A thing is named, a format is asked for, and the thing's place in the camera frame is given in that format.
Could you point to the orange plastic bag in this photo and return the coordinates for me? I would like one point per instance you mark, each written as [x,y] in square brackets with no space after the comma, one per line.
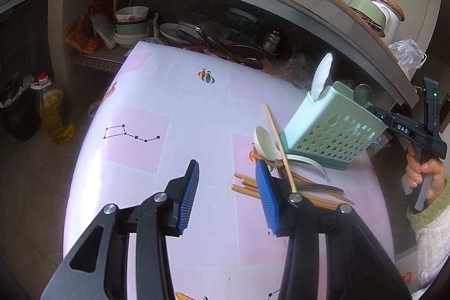
[81,36]

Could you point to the person's right forearm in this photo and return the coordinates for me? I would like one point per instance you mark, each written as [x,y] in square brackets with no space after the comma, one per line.
[432,243]

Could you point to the metal spoon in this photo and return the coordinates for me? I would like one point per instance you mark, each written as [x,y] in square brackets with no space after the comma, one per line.
[323,187]

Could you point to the stainless steel pot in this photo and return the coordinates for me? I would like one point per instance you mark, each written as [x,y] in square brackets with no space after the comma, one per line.
[270,40]

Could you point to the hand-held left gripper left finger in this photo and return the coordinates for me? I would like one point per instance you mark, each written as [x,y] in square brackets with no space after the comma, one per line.
[188,194]

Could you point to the light green pot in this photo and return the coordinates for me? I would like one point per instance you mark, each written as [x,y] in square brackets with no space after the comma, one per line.
[364,13]

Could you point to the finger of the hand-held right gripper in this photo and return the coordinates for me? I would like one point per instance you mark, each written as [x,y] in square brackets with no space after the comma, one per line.
[378,114]

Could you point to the clear plastic bag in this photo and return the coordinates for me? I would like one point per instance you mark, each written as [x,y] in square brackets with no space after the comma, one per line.
[407,54]

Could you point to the round metal ladle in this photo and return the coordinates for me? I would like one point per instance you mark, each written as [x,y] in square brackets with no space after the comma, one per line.
[362,92]

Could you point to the white ceramic soup spoon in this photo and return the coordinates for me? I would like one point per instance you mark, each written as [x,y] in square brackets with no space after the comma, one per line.
[265,142]

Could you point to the yellow cooking oil bottle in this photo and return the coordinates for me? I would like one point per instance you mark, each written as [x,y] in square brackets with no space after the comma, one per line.
[56,113]

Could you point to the white jar with cork lid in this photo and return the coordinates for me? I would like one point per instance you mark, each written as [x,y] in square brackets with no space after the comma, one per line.
[392,17]

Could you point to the pink printed tablecloth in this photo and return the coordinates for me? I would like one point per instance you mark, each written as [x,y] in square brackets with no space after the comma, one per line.
[182,103]

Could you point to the crumpled clear plastic wrap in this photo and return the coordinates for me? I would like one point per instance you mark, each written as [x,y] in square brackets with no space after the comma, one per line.
[298,69]

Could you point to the white floral bowl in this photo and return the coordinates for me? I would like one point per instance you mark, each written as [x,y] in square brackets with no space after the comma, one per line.
[132,14]

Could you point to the green bowl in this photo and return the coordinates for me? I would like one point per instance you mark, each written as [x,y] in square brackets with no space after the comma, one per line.
[132,27]

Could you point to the plain white bowl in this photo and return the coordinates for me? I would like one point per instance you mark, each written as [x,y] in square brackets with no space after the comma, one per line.
[128,39]

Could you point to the dark liquid bottle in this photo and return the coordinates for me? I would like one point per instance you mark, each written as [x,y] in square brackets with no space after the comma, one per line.
[17,113]

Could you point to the mint green utensil holder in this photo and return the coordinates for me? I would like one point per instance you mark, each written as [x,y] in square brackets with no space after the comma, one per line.
[327,124]

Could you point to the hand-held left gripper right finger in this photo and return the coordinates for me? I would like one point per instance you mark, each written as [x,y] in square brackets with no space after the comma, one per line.
[265,194]

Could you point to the white plastic rice paddle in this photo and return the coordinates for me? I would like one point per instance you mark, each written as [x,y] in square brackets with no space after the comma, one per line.
[321,75]

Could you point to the white patterned plate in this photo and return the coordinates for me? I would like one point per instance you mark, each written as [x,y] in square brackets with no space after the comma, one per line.
[175,32]

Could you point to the person's right hand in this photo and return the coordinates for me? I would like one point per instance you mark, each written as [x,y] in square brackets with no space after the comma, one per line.
[437,177]

